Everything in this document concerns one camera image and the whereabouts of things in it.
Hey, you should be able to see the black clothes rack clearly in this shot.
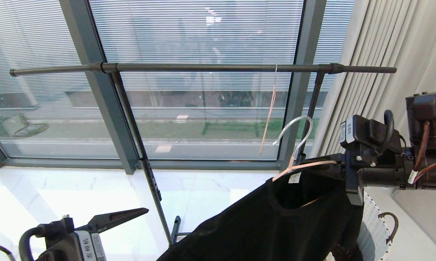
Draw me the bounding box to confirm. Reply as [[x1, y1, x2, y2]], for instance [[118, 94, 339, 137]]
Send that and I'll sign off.
[[9, 62, 398, 247]]

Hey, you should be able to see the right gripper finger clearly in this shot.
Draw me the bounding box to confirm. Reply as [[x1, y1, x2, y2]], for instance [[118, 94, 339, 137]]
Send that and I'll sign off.
[[300, 154, 346, 168]]

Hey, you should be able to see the black cable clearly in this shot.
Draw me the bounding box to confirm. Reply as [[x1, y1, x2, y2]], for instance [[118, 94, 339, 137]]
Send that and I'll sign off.
[[382, 109, 407, 160], [18, 224, 64, 261]]

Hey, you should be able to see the pink clothes hanger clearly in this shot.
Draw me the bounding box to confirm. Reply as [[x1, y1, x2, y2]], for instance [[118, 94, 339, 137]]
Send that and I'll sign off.
[[259, 65, 278, 156], [272, 116, 337, 208]]

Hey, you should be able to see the white laundry basket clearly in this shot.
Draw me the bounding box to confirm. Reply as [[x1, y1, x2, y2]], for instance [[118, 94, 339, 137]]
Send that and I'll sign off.
[[328, 190, 399, 261]]

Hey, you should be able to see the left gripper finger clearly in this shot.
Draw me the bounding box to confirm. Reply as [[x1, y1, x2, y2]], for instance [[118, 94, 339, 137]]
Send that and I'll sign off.
[[75, 208, 149, 234]]

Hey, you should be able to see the black short-sleeved shirt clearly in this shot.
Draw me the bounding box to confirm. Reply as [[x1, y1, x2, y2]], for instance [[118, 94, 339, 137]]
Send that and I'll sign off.
[[156, 165, 365, 261]]

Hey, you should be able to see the window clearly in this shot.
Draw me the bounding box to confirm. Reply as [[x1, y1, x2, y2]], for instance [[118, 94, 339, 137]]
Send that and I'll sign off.
[[0, 0, 356, 171]]

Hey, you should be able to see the beige curtain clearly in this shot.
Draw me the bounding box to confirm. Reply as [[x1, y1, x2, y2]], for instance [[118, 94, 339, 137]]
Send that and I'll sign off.
[[308, 0, 436, 171]]

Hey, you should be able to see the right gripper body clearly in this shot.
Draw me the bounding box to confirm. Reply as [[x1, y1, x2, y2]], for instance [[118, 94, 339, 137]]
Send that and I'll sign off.
[[345, 152, 408, 206]]

